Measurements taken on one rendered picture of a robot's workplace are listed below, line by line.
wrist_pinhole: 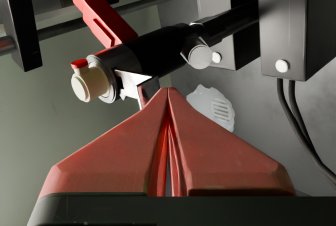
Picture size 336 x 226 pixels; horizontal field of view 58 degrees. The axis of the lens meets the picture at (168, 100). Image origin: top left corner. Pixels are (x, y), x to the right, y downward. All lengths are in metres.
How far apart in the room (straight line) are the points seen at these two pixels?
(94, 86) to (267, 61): 0.15
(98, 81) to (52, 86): 0.31
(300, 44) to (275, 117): 0.25
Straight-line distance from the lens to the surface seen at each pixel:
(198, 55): 0.17
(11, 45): 0.35
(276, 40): 0.25
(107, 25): 0.19
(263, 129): 0.50
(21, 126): 0.46
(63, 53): 0.47
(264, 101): 0.47
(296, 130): 0.25
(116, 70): 0.15
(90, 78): 0.16
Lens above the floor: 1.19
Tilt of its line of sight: 35 degrees down
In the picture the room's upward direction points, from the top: 120 degrees counter-clockwise
